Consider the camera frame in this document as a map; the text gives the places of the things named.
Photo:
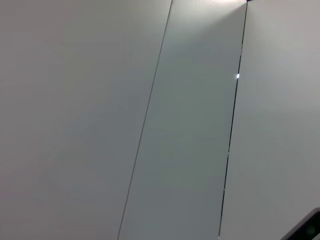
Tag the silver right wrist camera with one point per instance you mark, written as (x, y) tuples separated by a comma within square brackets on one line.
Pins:
[(310, 228)]

